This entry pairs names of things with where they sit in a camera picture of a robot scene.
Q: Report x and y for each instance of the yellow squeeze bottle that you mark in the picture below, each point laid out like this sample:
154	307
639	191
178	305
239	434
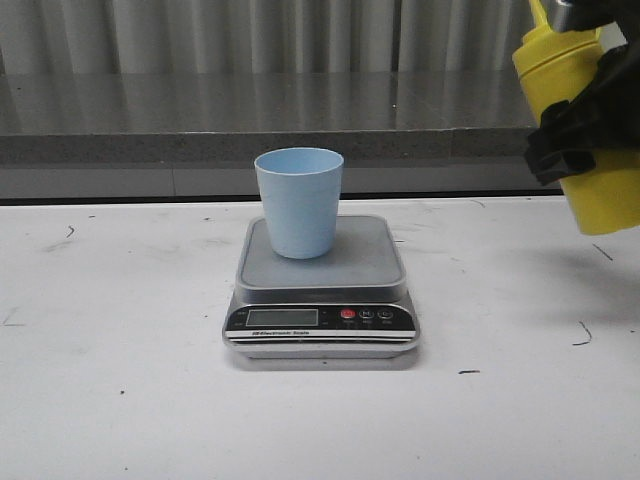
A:
554	66

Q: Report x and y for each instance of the light blue plastic cup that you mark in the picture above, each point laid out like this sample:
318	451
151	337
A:
300	189

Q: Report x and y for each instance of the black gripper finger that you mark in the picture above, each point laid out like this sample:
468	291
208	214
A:
560	147

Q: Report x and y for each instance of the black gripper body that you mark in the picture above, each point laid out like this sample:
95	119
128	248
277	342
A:
613	92

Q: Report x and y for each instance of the grey stone counter ledge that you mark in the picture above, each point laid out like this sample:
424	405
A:
186	136

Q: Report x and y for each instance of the silver digital kitchen scale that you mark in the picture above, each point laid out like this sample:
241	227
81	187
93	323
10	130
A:
349	305

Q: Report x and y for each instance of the white pleated curtain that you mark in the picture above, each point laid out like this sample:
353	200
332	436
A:
255	37

